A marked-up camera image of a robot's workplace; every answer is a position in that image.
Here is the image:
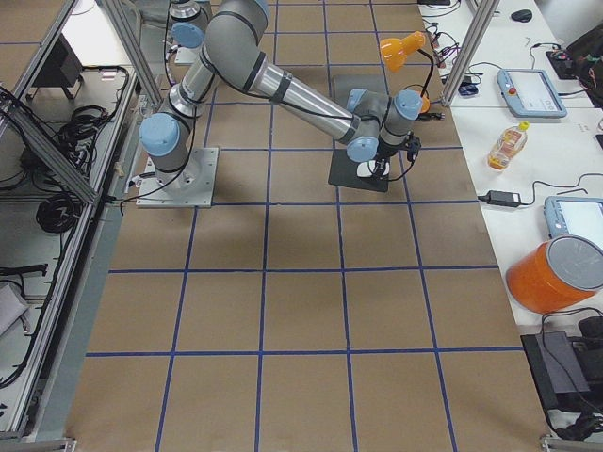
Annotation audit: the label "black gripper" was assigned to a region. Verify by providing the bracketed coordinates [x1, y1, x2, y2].
[371, 140, 400, 178]

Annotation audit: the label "white computer mouse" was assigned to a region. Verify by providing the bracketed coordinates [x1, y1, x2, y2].
[356, 160, 375, 178]

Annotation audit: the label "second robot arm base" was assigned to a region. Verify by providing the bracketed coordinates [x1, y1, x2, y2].
[169, 0, 213, 66]

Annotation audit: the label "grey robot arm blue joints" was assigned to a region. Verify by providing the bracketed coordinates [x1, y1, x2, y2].
[139, 1, 422, 186]

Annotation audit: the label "black mousepad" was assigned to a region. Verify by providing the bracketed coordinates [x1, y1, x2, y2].
[328, 150, 389, 193]

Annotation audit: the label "black mouse on desk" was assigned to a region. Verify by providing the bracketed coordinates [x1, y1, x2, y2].
[510, 8, 533, 24]

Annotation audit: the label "orange desk lamp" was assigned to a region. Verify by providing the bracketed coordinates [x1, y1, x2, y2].
[379, 31, 435, 114]

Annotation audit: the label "black power adapter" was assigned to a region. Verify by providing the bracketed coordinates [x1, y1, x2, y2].
[478, 190, 527, 208]

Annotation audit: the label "orange juice bottle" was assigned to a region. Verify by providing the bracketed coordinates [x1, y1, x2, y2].
[487, 121, 530, 170]

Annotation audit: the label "upper teach pendant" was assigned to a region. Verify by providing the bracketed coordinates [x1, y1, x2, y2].
[497, 69, 567, 119]

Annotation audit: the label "teach pendant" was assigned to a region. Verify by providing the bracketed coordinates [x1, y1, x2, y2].
[544, 196, 602, 248]
[497, 69, 567, 119]

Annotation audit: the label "lower teach pendant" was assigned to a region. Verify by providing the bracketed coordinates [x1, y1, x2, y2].
[544, 196, 602, 248]

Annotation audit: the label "orange cylindrical bin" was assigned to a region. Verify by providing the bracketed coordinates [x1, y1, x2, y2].
[505, 234, 602, 314]

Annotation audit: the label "black equipment case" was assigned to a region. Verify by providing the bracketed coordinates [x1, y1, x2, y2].
[521, 331, 602, 412]

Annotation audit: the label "black box on shelf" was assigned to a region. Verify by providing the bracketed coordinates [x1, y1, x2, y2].
[27, 34, 83, 100]

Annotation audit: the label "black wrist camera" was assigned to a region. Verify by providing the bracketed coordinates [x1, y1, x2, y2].
[403, 133, 422, 164]

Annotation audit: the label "aluminium frame post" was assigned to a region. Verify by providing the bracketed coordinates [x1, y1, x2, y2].
[441, 0, 499, 107]

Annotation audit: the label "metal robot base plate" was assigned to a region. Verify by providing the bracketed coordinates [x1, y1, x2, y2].
[135, 147, 220, 208]

